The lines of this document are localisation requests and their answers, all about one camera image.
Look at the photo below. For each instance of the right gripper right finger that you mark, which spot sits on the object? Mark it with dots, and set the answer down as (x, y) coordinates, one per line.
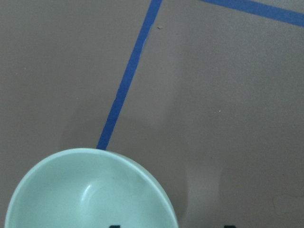
(230, 226)

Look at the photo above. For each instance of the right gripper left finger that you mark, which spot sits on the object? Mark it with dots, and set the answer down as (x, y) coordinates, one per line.
(115, 226)

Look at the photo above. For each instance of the green bowl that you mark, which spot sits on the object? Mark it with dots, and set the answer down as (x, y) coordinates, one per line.
(89, 188)

